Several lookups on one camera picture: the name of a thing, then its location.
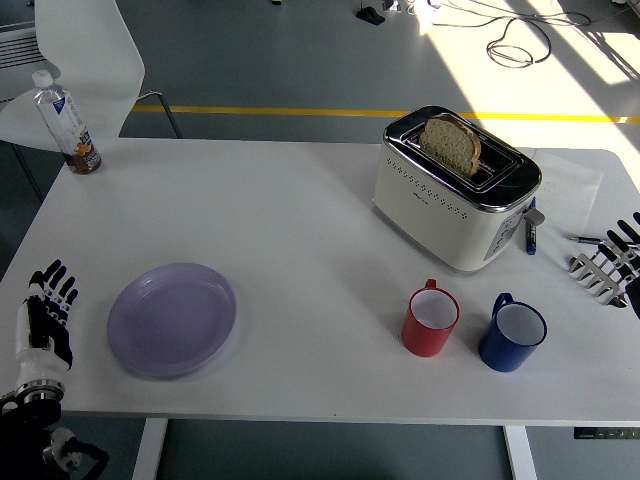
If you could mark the white paper sheet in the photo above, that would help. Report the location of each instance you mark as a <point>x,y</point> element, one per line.
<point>565,200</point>

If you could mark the small grey floor box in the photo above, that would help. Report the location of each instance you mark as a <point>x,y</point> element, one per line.
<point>391,5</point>

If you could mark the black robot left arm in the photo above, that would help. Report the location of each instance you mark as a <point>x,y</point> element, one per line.
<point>25,417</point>

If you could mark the silver metal toast rack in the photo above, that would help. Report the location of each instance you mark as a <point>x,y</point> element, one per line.
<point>590,277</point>

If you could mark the blue marker pen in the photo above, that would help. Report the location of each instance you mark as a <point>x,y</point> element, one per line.
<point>530,240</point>

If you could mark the red mug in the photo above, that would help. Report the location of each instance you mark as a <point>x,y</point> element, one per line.
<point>425,342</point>

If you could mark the silver pen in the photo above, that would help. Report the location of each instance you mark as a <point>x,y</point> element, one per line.
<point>585,240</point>

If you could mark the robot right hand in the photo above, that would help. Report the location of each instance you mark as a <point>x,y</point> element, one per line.
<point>634,300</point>

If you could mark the purple plate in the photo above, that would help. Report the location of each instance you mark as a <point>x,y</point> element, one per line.
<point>170,320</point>

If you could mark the black table control panel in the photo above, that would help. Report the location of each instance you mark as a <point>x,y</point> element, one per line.
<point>600,434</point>

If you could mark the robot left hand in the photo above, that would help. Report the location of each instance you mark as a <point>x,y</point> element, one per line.
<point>42,325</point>

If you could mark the white table leg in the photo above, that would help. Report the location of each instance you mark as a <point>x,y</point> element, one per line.
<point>520,452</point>
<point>149,450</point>

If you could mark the bread slice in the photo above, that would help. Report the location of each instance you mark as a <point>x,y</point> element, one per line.
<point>450,145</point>

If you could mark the blue mug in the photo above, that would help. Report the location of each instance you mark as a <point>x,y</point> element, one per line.
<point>500,356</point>

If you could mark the white slatted radiator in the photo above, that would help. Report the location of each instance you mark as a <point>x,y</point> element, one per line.
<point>17,50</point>

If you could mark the cream toaster with chrome lid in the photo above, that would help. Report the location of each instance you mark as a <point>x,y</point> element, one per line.
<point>430,210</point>

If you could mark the clear plastic drink bottle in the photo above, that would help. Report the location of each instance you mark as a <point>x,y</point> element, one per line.
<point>65,125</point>

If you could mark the white chair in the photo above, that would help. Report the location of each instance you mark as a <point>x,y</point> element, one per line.
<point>90,50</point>

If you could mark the black wedge-shaped floor object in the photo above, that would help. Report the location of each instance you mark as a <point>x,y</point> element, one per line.
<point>372,16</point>

